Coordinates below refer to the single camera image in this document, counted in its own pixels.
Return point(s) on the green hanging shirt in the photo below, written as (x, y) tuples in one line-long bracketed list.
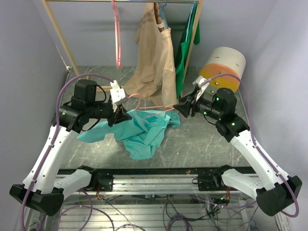
[(183, 49)]

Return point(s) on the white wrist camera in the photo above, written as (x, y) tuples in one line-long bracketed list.
[(200, 86), (117, 93)]

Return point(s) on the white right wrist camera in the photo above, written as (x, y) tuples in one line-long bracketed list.
[(200, 86)]

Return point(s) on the teal t shirt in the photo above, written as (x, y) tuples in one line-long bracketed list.
[(141, 135)]

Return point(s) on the pink hanger on rack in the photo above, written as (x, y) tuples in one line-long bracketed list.
[(117, 35)]

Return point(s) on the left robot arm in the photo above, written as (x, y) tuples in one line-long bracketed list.
[(41, 190)]

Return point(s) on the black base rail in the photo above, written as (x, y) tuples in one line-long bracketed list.
[(141, 180)]

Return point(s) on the beige hanging shirt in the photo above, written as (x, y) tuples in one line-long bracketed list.
[(155, 76)]

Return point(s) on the pink wire hanger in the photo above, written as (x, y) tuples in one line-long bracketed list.
[(158, 109)]

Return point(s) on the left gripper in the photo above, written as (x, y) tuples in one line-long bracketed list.
[(120, 115)]

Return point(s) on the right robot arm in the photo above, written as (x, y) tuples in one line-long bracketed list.
[(273, 188)]

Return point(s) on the blue hanger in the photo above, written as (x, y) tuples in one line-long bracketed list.
[(161, 13)]

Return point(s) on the wooden clothes rack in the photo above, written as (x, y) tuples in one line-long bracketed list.
[(57, 28)]

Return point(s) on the round drawer cabinet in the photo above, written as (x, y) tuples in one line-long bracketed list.
[(223, 60)]

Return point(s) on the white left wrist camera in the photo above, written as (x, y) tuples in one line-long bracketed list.
[(117, 93)]

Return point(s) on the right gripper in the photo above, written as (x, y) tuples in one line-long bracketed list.
[(186, 104)]

